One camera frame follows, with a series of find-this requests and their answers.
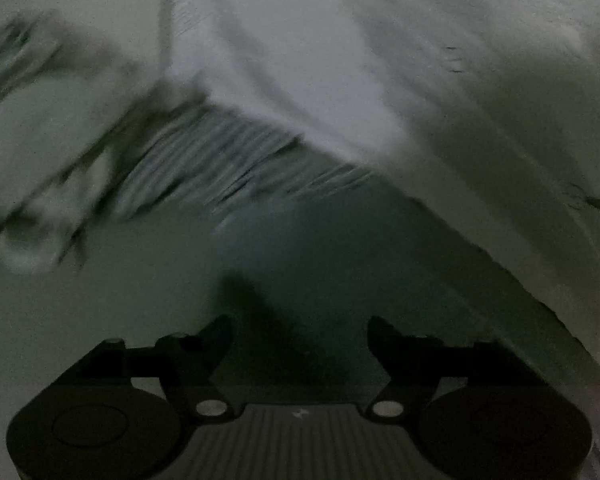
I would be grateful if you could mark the pale patterned garment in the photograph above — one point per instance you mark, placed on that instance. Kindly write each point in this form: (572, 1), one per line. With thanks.
(35, 225)

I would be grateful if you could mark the grey striped garment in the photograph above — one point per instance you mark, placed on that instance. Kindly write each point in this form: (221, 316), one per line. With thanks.
(205, 155)

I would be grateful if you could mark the carrot printed pale sheet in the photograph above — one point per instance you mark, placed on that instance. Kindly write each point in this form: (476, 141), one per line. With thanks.
(505, 110)

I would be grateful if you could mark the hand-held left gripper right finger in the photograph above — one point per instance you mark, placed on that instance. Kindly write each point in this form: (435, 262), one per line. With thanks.
(382, 342)

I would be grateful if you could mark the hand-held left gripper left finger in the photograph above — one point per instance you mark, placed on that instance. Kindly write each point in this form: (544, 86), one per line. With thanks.
(220, 340)

